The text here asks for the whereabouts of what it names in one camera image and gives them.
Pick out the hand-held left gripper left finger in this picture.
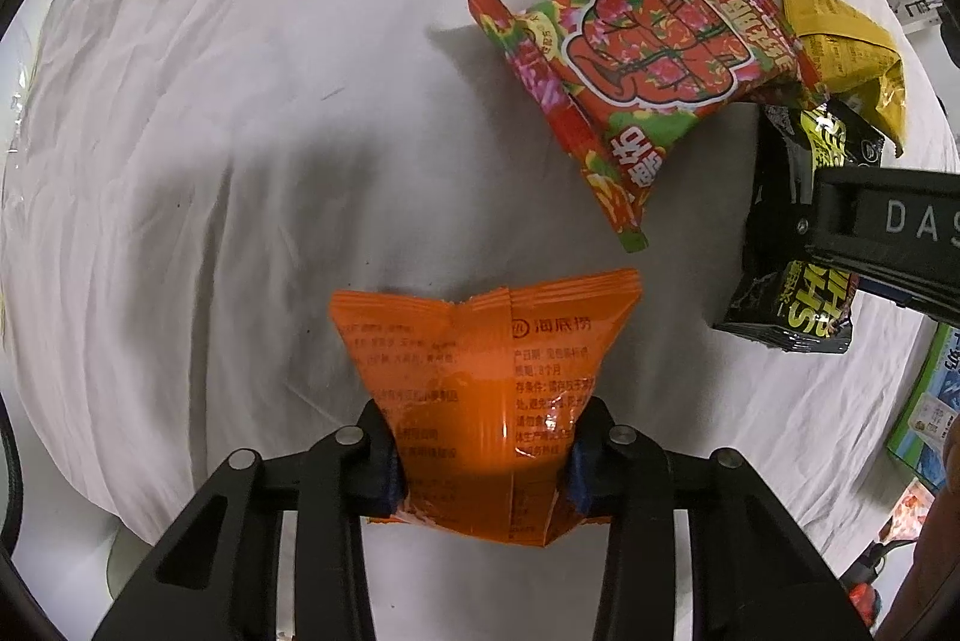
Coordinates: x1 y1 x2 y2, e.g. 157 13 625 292
94 399 410 641

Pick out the white round object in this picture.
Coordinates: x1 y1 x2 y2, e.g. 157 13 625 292
105 521 151 606

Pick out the yellow snack packet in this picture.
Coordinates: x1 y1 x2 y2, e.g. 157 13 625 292
780 0 909 160

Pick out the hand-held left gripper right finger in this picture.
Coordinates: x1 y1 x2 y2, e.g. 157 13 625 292
565 396 875 641

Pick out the red and black tool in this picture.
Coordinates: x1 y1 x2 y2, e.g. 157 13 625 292
841 538 897 628

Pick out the person's right forearm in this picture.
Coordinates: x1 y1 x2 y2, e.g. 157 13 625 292
876 414 960 641

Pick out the red floral snack packet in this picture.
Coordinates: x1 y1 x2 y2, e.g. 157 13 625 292
468 0 824 254

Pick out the red printed packet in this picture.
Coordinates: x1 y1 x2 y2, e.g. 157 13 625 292
874 479 935 546

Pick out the black snack packet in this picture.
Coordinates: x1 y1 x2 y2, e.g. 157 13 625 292
712 97 887 355

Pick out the orange snack packet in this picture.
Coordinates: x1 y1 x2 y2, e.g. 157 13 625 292
330 268 643 547

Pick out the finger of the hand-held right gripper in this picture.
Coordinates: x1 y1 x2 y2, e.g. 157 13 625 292
784 161 824 257

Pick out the white cloth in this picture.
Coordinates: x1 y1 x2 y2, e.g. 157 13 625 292
0 0 960 556

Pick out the green and blue box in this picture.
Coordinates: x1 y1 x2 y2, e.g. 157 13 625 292
885 322 960 493

